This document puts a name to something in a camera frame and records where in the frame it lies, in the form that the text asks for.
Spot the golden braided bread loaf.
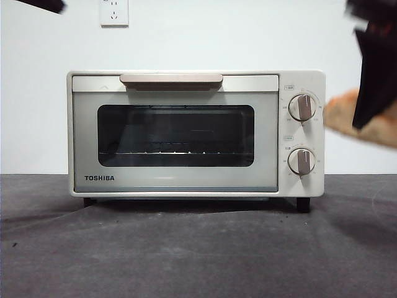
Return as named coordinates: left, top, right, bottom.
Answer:
left=323, top=88, right=397, bottom=147

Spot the oven door with tan handle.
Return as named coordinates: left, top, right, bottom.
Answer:
left=71, top=73, right=280, bottom=193

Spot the timer knob with tan grip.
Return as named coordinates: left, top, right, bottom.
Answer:
left=287, top=148, right=317, bottom=176

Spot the metal wire oven rack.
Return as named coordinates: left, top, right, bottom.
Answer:
left=99, top=141, right=238, bottom=156

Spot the temperature knob with tan grip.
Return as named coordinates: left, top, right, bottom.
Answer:
left=288, top=94, right=318, bottom=122

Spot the white wall socket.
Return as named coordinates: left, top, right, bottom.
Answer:
left=99, top=0, right=130, bottom=28

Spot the cream Toshiba toaster oven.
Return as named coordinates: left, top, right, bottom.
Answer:
left=66, top=69, right=326, bottom=214

